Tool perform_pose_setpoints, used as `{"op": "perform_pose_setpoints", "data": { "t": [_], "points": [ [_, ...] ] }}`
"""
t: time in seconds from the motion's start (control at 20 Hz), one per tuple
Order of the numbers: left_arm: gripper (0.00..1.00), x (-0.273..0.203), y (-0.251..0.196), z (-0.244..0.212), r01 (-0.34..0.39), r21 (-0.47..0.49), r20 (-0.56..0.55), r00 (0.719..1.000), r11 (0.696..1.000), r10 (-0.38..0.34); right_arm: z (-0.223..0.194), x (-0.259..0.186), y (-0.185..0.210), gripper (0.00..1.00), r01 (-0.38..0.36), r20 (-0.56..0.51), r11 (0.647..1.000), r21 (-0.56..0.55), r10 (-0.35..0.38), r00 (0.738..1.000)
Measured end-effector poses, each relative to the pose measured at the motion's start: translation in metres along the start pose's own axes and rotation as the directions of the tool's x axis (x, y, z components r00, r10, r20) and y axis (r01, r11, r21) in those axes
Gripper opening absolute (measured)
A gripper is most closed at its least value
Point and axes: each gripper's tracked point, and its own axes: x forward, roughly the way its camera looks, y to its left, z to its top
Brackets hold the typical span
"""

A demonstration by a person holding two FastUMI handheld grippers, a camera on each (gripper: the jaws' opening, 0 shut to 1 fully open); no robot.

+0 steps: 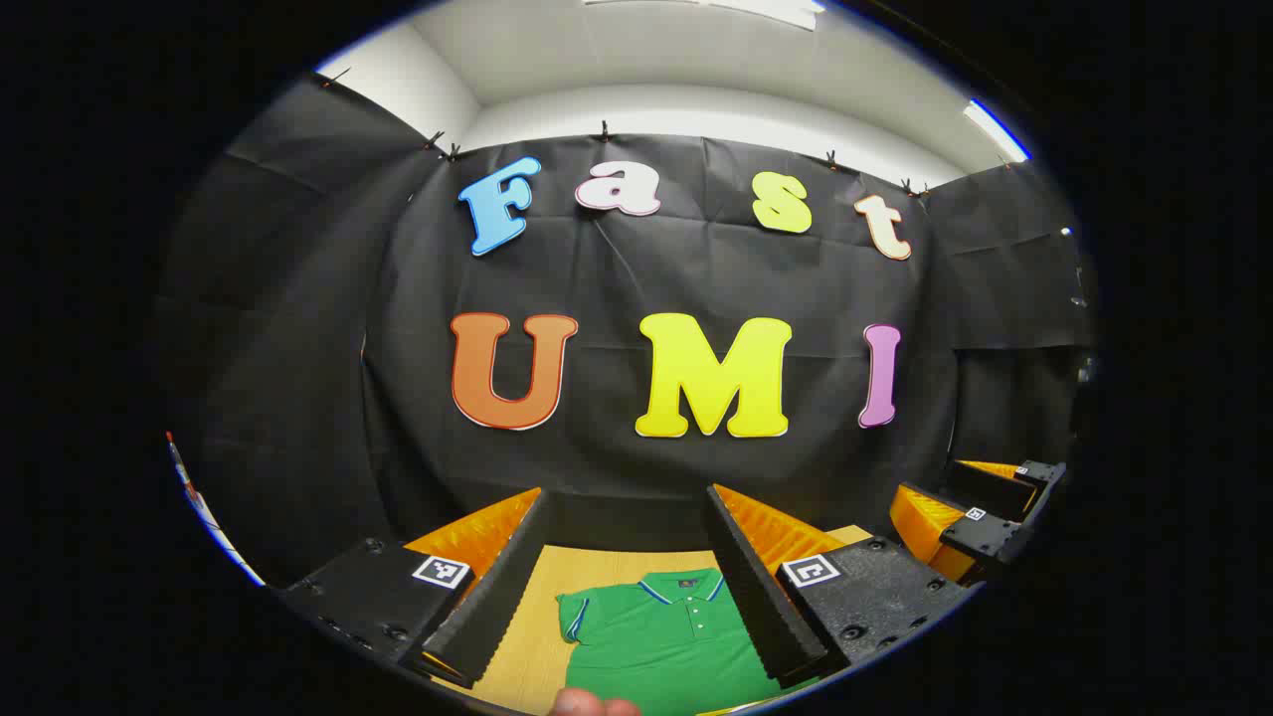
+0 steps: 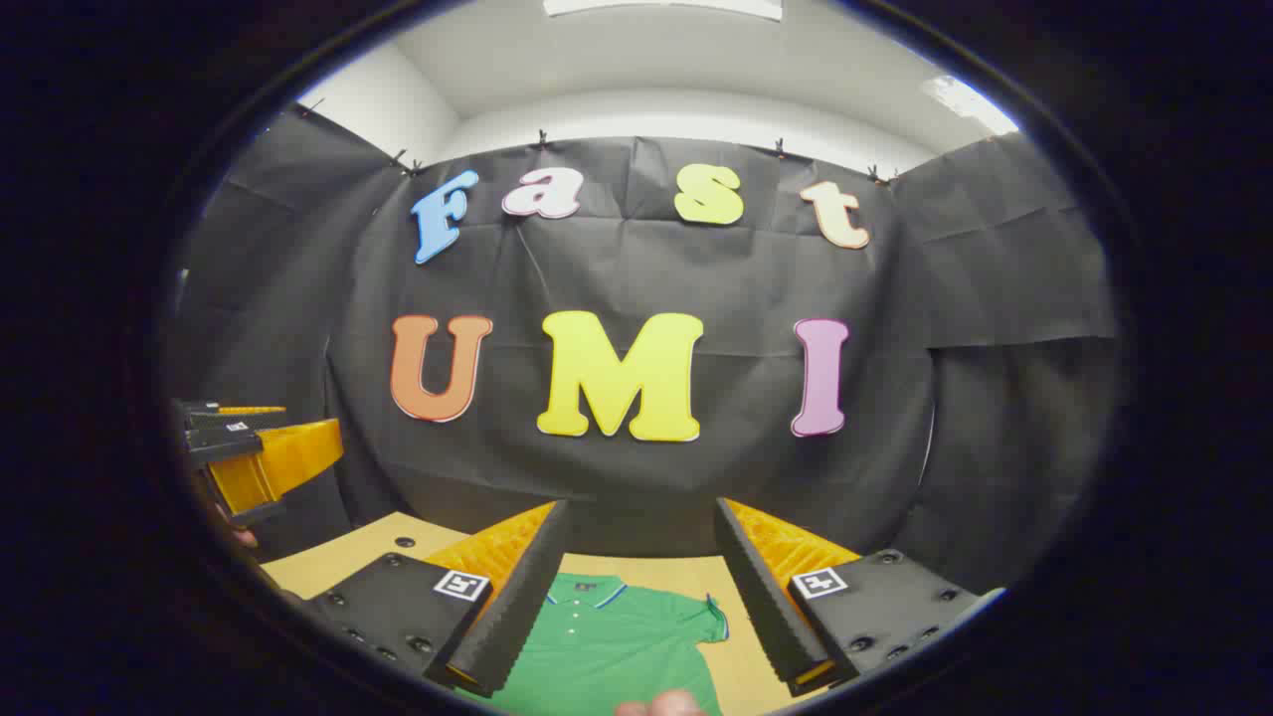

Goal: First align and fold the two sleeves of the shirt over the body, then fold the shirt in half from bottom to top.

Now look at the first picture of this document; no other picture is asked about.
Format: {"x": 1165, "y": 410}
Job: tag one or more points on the row of black cloth clips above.
{"x": 604, "y": 131}

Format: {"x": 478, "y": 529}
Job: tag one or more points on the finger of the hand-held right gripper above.
{"x": 985, "y": 537}
{"x": 995, "y": 489}

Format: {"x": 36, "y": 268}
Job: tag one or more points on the black backdrop cloth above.
{"x": 617, "y": 268}

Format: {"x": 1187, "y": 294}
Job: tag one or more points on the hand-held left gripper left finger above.
{"x": 497, "y": 597}

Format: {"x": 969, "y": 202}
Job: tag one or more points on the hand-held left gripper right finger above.
{"x": 761, "y": 607}

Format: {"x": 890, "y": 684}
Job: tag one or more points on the green T-shirt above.
{"x": 656, "y": 646}

